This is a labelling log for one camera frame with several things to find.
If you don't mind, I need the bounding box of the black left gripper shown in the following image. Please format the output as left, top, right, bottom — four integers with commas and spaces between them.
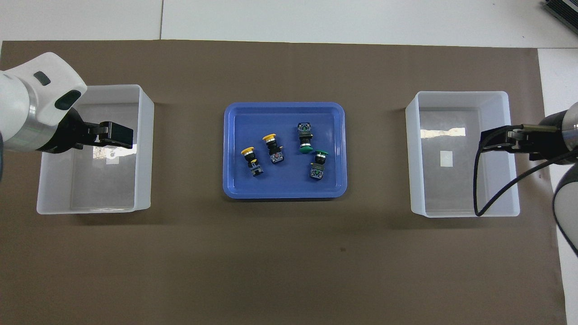
41, 108, 134, 154

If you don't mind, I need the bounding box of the yellow push button switch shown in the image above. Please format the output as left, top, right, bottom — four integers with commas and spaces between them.
262, 133, 285, 164
241, 147, 264, 177

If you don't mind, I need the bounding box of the black ribbed device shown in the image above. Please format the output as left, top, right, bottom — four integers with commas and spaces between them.
542, 0, 578, 28

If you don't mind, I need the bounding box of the blue plastic tray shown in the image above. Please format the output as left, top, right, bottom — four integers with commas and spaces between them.
223, 102, 348, 200

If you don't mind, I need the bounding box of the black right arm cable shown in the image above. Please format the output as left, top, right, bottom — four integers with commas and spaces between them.
473, 125, 578, 217

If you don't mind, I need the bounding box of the light green push button switch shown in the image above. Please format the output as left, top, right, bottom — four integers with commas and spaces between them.
309, 150, 330, 181

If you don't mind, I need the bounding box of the brown paper table mat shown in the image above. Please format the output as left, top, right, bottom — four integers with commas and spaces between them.
0, 40, 567, 325

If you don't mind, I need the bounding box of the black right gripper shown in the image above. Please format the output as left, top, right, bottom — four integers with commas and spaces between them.
480, 111, 570, 162

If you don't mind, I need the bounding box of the dark green push button switch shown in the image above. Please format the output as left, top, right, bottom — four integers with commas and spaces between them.
297, 122, 314, 155

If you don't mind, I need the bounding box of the translucent white plastic box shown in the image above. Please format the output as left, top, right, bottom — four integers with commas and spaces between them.
405, 91, 521, 218
36, 84, 155, 215

